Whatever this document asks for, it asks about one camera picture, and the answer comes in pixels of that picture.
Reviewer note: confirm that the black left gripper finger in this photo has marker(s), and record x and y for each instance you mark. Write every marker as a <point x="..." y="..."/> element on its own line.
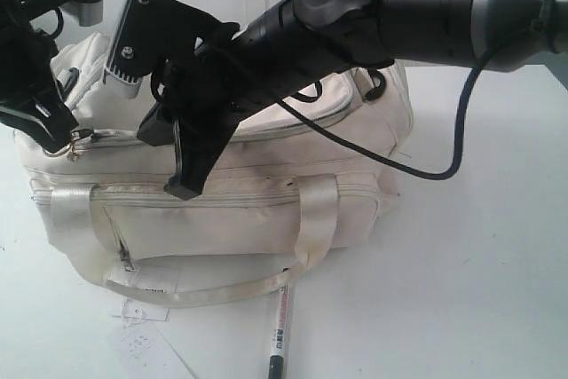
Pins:
<point x="31" y="130"/>
<point x="54" y="118"/>

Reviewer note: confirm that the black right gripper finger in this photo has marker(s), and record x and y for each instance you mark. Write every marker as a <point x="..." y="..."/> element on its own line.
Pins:
<point x="157" y="127"/>
<point x="196" y="155"/>

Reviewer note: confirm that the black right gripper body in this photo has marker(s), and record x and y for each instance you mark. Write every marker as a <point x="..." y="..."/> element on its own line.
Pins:
<point x="233" y="76"/>

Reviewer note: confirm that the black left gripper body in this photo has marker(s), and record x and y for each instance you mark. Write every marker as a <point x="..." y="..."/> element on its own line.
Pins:
<point x="25" y="60"/>

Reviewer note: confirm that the cream fabric duffel bag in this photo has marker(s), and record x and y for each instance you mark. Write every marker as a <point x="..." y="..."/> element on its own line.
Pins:
<point x="278" y="188"/>

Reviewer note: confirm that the black and white marker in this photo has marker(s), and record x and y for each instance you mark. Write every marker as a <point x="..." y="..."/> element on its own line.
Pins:
<point x="277" y="359"/>

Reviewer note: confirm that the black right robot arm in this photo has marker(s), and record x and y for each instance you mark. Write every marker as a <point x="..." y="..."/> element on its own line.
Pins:
<point x="332" y="36"/>

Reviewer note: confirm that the white paper hang tag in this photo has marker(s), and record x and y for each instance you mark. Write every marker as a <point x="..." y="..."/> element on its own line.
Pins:
<point x="135" y="310"/>

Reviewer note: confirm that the small white price tag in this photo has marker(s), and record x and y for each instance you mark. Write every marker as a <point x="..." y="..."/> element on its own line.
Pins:
<point x="139" y="350"/>

